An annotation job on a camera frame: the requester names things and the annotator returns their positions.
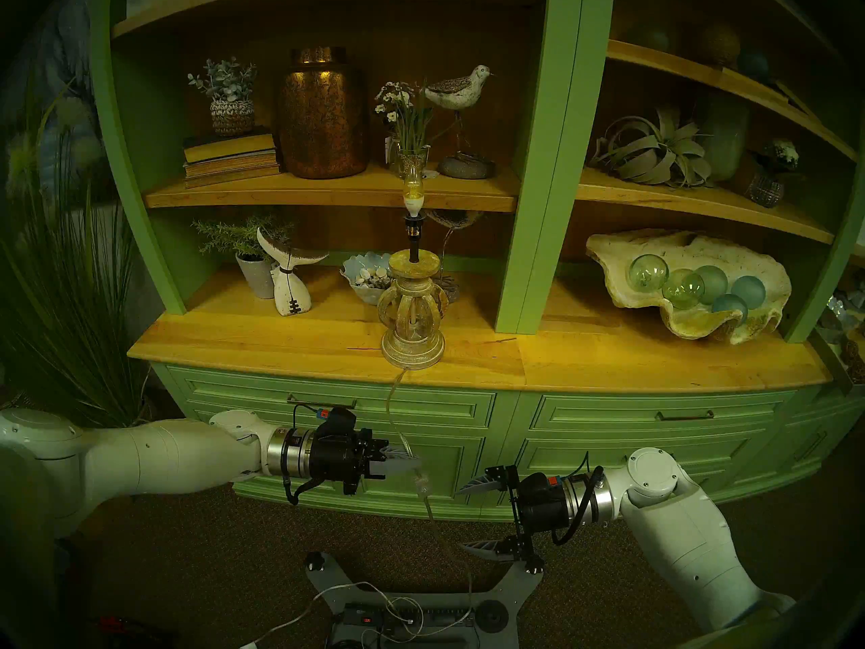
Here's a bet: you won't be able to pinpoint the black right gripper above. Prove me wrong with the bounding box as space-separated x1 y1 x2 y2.
459 464 570 575

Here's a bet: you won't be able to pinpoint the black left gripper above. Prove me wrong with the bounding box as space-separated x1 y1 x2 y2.
312 417 423 497

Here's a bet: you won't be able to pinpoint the clear lamp cable with switch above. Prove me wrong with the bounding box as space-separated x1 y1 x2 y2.
385 367 475 638

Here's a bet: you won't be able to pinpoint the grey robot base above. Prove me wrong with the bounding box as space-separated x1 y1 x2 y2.
303 552 545 649

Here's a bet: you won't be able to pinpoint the green cabinet with wooden shelves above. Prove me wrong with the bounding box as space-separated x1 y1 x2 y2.
91 0 865 523

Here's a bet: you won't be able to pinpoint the carved wooden table lamp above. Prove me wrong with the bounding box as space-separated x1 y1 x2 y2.
377 212 450 371

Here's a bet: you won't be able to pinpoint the black power strip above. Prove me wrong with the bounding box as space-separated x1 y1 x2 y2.
341 604 474 631

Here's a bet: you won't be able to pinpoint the bowl of shells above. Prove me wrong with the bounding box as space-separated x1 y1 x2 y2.
340 252 396 307

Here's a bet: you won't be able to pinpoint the white whale tail figurine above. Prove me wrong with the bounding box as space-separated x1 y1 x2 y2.
257 227 329 317

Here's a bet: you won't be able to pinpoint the green plant in grey pot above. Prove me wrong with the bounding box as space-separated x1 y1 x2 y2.
191 215 295 300

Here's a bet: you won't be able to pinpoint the candle shaped light bulb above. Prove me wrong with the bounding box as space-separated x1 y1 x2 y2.
403 162 425 216

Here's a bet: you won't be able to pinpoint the giant clam shell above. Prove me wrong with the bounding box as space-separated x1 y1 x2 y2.
586 229 793 345

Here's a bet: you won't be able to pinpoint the clear green glass ball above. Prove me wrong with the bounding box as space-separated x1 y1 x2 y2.
626 254 670 293

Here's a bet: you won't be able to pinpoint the yellow green glass ball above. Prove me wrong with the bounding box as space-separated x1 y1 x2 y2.
662 269 706 310

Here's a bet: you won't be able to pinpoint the old hardcover book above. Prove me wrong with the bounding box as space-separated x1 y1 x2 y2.
184 166 283 189
184 134 278 164
184 152 281 177

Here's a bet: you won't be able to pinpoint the teal glass ball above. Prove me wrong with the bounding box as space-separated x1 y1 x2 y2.
695 265 729 304

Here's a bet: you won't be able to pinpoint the flowers in glass vase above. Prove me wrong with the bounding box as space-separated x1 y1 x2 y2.
374 81 437 182

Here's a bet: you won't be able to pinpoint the large blue glass ball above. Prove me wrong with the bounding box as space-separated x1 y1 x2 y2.
730 274 768 310

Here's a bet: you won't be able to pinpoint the hammered copper vase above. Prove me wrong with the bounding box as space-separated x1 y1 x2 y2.
279 46 370 180

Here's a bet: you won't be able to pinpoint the tall ornamental grass plant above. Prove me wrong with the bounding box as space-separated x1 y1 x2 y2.
0 80 170 429

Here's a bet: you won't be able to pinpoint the shorebird figurine on stone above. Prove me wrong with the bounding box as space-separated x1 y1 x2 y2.
422 64 497 181

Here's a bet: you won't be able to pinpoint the plant in woven basket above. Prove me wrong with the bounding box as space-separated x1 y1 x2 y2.
188 58 258 138

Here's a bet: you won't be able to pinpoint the grey air plant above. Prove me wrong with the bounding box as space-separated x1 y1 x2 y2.
591 107 714 189

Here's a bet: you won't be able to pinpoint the small plant in glass pot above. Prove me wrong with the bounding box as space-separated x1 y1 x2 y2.
747 139 800 209

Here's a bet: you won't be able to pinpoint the pale green ceramic vase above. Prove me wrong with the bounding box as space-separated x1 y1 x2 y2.
696 93 752 182

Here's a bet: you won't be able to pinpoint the dark green decor ball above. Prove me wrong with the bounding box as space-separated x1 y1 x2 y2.
628 24 671 53

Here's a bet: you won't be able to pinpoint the brown woven decor ball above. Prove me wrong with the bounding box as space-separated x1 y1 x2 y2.
696 24 742 68

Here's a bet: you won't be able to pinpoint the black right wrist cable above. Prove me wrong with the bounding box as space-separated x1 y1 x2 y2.
551 452 606 546

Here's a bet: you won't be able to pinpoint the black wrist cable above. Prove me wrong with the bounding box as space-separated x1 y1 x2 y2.
551 452 606 546
282 403 339 506

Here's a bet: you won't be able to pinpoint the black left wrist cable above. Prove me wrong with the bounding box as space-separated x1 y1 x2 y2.
282 403 339 506

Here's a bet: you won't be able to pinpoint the white power cord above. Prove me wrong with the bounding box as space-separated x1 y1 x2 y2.
240 580 433 649

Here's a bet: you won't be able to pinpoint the blue wall painting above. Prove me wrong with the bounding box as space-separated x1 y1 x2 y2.
14 0 109 202

